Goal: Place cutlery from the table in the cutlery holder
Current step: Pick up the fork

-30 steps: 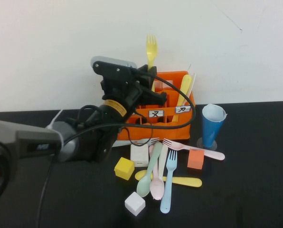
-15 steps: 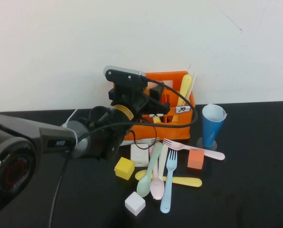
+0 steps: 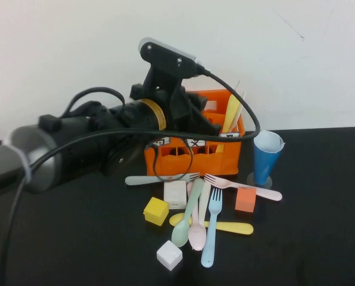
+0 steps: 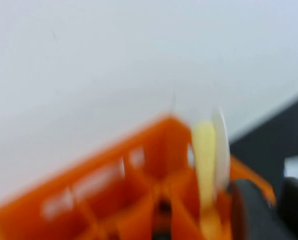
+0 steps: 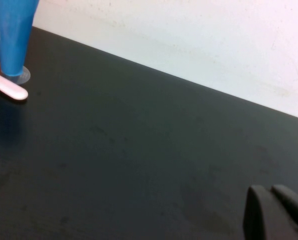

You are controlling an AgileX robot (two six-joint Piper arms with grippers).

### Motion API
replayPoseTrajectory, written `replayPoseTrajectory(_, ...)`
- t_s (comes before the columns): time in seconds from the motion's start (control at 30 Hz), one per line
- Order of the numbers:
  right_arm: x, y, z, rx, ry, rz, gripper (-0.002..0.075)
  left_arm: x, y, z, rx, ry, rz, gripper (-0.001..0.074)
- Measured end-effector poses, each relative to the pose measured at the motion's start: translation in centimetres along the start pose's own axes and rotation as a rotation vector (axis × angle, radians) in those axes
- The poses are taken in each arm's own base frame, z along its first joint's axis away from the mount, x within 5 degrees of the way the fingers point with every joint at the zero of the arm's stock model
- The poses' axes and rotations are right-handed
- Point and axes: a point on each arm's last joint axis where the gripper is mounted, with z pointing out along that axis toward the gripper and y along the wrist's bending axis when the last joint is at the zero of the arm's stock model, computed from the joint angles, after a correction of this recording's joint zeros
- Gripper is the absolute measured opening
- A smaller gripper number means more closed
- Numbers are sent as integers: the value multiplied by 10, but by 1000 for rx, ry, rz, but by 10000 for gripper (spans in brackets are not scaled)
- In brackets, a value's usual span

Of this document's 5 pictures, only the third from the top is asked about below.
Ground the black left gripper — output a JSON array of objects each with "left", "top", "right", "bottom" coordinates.
[{"left": 129, "top": 83, "right": 222, "bottom": 137}]

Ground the yellow plastic knife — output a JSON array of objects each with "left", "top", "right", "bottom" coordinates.
[
  {"left": 168, "top": 212, "right": 255, "bottom": 236},
  {"left": 216, "top": 94, "right": 242, "bottom": 153}
]

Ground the cream plastic cutlery piece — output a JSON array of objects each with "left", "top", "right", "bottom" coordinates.
[{"left": 227, "top": 79, "right": 247, "bottom": 134}]

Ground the orange plastic cutlery crate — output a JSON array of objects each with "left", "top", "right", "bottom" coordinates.
[{"left": 144, "top": 89, "right": 246, "bottom": 177}]

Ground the blue cone cup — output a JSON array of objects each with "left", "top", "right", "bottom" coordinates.
[{"left": 253, "top": 129, "right": 285, "bottom": 186}]

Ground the white rectangular box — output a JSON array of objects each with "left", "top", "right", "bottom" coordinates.
[{"left": 163, "top": 179, "right": 188, "bottom": 210}]

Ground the cream plastic knife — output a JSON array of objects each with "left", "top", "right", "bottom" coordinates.
[{"left": 197, "top": 179, "right": 211, "bottom": 234}]

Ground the pale green plastic fork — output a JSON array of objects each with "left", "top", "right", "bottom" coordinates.
[{"left": 124, "top": 172, "right": 201, "bottom": 186}]

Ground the orange cube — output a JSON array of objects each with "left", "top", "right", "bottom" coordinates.
[{"left": 235, "top": 186, "right": 257, "bottom": 214}]

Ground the pink plastic fork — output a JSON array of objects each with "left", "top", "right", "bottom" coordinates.
[{"left": 203, "top": 173, "right": 284, "bottom": 202}]

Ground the yellow cube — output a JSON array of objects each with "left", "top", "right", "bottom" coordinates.
[{"left": 143, "top": 196, "right": 170, "bottom": 226}]

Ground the pink plastic spoon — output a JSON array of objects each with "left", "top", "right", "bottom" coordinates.
[{"left": 186, "top": 181, "right": 207, "bottom": 251}]

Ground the pale green plastic spoon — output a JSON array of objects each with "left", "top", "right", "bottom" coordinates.
[{"left": 170, "top": 178, "right": 205, "bottom": 248}]

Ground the light blue plastic fork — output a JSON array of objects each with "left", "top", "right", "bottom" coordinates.
[{"left": 200, "top": 187, "right": 223, "bottom": 268}]

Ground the white cube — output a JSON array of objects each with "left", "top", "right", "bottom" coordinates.
[{"left": 155, "top": 240, "right": 184, "bottom": 272}]

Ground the black table mat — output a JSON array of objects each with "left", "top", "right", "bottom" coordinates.
[{"left": 0, "top": 126, "right": 355, "bottom": 286}]

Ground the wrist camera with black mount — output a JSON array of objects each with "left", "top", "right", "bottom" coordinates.
[{"left": 138, "top": 36, "right": 207, "bottom": 99}]

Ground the thin black cable loop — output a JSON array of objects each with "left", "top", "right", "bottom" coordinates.
[{"left": 151, "top": 137, "right": 194, "bottom": 183}]

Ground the thick black camera cable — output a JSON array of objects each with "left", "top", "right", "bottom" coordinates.
[{"left": 0, "top": 67, "right": 262, "bottom": 286}]

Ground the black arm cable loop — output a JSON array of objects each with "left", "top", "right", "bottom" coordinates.
[{"left": 64, "top": 86, "right": 127, "bottom": 120}]

